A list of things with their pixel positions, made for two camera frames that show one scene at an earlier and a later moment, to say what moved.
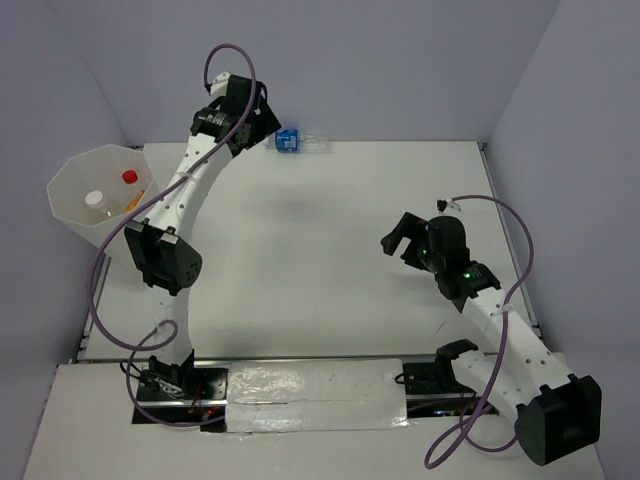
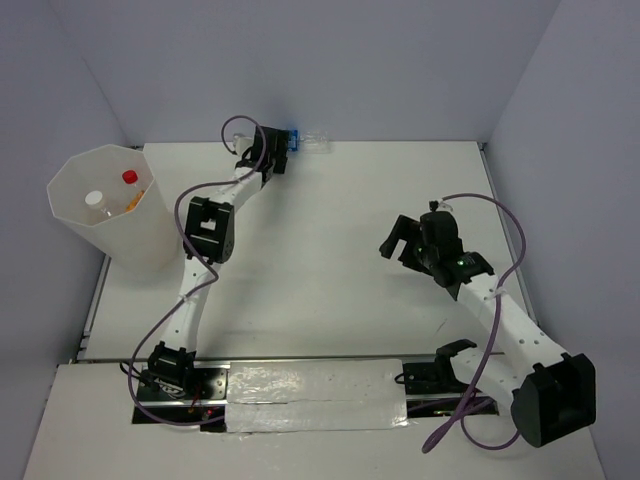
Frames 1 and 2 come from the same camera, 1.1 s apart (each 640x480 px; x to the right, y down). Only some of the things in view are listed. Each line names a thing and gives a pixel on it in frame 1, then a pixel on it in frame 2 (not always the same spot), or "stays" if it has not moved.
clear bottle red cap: x=130 y=176 stays
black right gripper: x=410 y=226 stays
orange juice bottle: x=134 y=202 stays
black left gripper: x=267 y=124 -> x=283 y=141
